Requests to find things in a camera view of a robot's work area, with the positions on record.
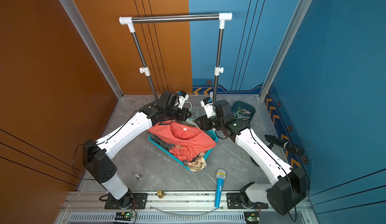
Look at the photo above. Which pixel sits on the grey garment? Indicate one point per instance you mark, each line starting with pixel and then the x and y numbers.
pixel 164 145

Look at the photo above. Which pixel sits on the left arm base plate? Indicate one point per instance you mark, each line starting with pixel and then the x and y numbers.
pixel 129 201

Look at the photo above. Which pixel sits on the right green circuit board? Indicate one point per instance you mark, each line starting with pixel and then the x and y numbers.
pixel 251 217

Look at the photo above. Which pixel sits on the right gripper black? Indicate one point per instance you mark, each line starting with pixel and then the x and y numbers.
pixel 204 125

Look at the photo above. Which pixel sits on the small silver metal weight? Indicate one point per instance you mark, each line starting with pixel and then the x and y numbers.
pixel 138 176

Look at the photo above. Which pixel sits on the red t-shirt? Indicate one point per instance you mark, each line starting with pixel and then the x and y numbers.
pixel 189 141

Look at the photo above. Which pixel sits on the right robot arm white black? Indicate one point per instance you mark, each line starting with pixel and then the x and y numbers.
pixel 287 185

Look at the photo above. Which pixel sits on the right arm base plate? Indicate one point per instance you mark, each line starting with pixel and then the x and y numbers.
pixel 240 201

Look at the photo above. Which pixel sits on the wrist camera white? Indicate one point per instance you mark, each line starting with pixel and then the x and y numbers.
pixel 183 97
pixel 208 105

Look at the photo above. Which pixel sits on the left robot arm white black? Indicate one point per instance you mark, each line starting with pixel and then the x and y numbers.
pixel 98 155

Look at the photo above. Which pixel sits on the light green wire hanger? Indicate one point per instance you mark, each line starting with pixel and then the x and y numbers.
pixel 195 112

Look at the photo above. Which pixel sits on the aluminium front rail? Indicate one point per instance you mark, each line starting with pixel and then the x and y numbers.
pixel 173 201

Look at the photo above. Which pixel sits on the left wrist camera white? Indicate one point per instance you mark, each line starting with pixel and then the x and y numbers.
pixel 183 97

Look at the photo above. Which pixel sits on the left green circuit board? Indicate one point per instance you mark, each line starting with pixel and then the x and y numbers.
pixel 122 217

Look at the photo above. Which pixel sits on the blue toy microphone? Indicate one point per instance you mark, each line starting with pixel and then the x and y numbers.
pixel 220 175

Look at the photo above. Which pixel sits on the beige patterned cloth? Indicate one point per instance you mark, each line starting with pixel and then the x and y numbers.
pixel 197 165

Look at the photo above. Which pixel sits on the small brass weight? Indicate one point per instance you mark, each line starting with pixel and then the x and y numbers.
pixel 161 194

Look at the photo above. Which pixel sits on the dark teal clothespin bin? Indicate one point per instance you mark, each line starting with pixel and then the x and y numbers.
pixel 244 111

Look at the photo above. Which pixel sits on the green circuit board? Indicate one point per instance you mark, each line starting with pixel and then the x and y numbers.
pixel 122 217
pixel 251 217

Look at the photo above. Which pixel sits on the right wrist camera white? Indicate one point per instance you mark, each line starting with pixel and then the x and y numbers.
pixel 208 105

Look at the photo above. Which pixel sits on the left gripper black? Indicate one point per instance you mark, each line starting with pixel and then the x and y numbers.
pixel 184 116

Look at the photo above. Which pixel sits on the metal clothes drying rack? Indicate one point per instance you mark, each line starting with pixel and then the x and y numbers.
pixel 159 55

